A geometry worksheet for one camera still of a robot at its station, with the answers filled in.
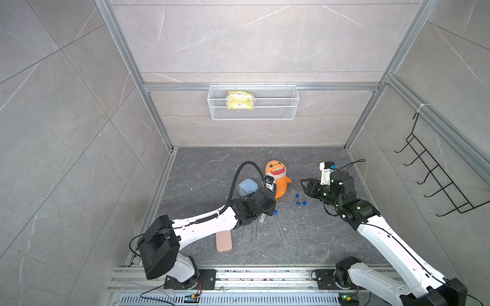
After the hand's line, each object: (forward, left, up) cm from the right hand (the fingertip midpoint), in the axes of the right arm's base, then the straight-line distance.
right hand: (305, 181), depth 77 cm
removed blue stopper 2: (+2, -5, -22) cm, 23 cm away
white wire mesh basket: (+46, +11, +8) cm, 48 cm away
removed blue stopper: (+2, -2, -22) cm, 23 cm away
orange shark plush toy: (+17, +8, -13) cm, 23 cm away
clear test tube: (-13, +23, -22) cm, 34 cm away
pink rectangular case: (-17, +35, -22) cm, 44 cm away
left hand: (-3, +13, -6) cm, 14 cm away
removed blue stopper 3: (+6, -2, -22) cm, 23 cm away
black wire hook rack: (-13, -45, +9) cm, 47 cm away
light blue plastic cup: (+6, +24, -12) cm, 27 cm away
